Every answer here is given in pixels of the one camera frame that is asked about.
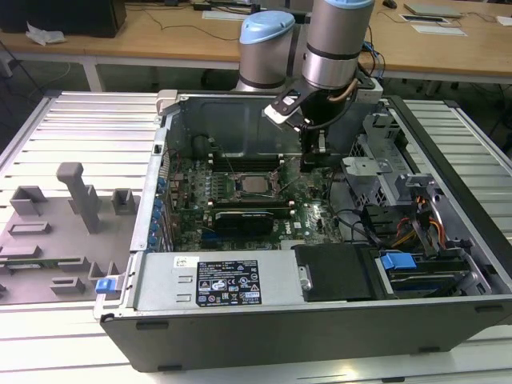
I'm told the wooden desk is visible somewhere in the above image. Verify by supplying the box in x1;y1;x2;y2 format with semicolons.
0;0;512;87

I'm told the blue cable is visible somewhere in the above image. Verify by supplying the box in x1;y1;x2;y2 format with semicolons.
362;39;387;79

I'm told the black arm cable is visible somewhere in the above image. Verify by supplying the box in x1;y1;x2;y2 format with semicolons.
303;86;360;132

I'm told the metal disk bay cage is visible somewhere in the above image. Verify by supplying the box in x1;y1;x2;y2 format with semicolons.
342;114;437;209

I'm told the grey parts rack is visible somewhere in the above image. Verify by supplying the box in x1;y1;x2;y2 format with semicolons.
0;162;141;307

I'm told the black plastic shroud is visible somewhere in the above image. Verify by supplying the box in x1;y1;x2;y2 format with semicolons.
294;243;387;303

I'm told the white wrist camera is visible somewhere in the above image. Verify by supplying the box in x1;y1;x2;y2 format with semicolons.
263;90;311;131

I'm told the black wire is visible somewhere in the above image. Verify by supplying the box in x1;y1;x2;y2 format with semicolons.
327;171;385;245

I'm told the metal socket cover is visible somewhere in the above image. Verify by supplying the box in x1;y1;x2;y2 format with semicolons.
270;158;305;193

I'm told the CPU socket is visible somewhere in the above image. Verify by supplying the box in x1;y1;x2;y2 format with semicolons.
232;171;281;200

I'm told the crumpled white paper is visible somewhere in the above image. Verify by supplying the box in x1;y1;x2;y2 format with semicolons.
26;22;66;45

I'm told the black box on desk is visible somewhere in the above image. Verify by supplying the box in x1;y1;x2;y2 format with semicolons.
0;0;128;39

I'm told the silver laptop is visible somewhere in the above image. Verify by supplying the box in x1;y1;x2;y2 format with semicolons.
402;2;467;19

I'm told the white camera box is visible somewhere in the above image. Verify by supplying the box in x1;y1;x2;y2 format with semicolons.
355;75;384;104

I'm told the black graphics card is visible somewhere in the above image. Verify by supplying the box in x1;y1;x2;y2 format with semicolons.
214;210;275;236

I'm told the silver CPU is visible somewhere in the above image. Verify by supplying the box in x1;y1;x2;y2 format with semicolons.
239;175;269;195

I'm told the green motherboard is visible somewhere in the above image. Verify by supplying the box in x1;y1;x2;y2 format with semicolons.
166;155;345;251

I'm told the grey case latch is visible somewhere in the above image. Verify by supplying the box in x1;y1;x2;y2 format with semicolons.
155;90;179;117

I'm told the grey power supply unit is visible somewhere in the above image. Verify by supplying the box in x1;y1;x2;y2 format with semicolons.
130;251;305;311

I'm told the hard disk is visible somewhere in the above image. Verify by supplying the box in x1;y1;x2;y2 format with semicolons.
386;267;471;299

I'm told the orange yellow wire bundle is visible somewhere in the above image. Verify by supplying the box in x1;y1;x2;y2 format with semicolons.
394;194;447;249

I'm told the blue disk carrier handle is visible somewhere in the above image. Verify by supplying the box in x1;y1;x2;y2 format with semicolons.
382;251;417;277

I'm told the black PC case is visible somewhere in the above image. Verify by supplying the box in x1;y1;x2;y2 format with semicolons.
92;90;512;373

